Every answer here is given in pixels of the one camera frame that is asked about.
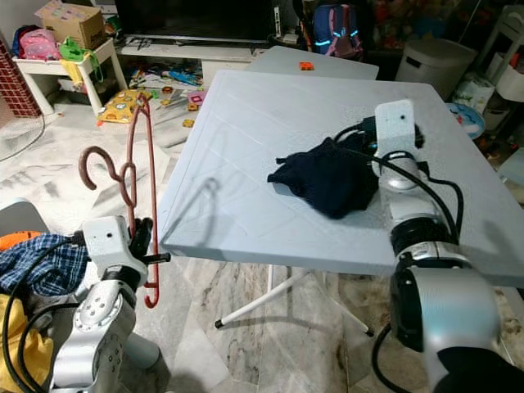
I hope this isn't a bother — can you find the pink plastic hanger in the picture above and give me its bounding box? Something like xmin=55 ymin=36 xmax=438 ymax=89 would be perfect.
xmin=79 ymin=91 xmax=161 ymax=311

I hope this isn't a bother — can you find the yellow t-shirt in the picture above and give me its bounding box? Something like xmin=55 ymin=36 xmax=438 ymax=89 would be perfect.
xmin=0 ymin=293 xmax=55 ymax=393

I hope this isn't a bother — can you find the navy blue garment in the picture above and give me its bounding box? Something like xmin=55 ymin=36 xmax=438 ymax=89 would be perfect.
xmin=266 ymin=133 xmax=383 ymax=219

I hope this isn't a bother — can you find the blue plaid garment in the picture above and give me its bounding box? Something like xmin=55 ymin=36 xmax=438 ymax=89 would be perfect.
xmin=0 ymin=233 xmax=93 ymax=299

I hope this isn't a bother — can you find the light blue plastic table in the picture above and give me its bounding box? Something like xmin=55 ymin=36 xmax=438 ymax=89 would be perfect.
xmin=157 ymin=69 xmax=524 ymax=338

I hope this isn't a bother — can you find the orange cloth item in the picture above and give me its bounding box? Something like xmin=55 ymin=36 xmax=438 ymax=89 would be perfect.
xmin=0 ymin=230 xmax=43 ymax=251

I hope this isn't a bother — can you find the yellow printed toy cushion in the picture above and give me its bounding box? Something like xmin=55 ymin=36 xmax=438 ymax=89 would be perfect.
xmin=95 ymin=88 xmax=154 ymax=126

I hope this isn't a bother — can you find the pink square toy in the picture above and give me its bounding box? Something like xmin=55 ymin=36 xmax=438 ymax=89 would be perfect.
xmin=187 ymin=90 xmax=214 ymax=109

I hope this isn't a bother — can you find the white tv bench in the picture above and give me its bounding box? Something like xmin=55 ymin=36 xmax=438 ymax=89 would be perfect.
xmin=123 ymin=36 xmax=275 ymax=88

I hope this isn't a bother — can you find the green toy bag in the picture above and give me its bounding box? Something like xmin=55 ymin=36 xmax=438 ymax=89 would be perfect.
xmin=58 ymin=36 xmax=105 ymax=85

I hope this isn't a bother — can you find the small white side table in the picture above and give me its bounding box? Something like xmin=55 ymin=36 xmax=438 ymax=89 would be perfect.
xmin=11 ymin=36 xmax=129 ymax=117

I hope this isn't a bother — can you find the red brick pattern panel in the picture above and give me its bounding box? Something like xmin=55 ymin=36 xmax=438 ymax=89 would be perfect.
xmin=0 ymin=45 xmax=43 ymax=121

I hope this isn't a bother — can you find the pink child backpack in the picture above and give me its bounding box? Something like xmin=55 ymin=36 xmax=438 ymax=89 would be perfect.
xmin=16 ymin=26 xmax=64 ymax=61

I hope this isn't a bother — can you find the black television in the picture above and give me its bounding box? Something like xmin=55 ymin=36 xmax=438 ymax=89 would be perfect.
xmin=114 ymin=0 xmax=286 ymax=43

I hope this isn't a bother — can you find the cardboard box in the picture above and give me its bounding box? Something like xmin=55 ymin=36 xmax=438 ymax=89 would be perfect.
xmin=34 ymin=0 xmax=109 ymax=51

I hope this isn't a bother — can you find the pale folding table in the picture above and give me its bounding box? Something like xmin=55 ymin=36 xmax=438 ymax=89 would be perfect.
xmin=244 ymin=44 xmax=382 ymax=81

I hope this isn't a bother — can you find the blue school backpack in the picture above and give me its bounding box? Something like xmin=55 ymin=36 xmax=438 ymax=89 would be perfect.
xmin=310 ymin=2 xmax=367 ymax=59

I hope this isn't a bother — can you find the white lidded bin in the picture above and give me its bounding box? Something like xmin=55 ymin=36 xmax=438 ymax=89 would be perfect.
xmin=396 ymin=36 xmax=479 ymax=102

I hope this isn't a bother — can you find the white shelf trolley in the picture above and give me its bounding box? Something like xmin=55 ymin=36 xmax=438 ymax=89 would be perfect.
xmin=479 ymin=7 xmax=524 ymax=132

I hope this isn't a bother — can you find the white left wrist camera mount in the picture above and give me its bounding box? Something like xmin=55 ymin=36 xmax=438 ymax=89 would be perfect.
xmin=85 ymin=215 xmax=133 ymax=276

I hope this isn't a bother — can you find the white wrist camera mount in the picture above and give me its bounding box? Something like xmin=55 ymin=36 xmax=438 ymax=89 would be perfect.
xmin=373 ymin=99 xmax=418 ymax=158
xmin=85 ymin=215 xmax=133 ymax=276

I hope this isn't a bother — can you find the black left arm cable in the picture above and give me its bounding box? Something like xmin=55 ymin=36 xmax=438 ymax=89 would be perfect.
xmin=21 ymin=301 xmax=84 ymax=392
xmin=7 ymin=233 xmax=89 ymax=393

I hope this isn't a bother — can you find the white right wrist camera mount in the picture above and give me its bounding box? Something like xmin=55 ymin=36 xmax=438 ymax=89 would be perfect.
xmin=373 ymin=99 xmax=418 ymax=158

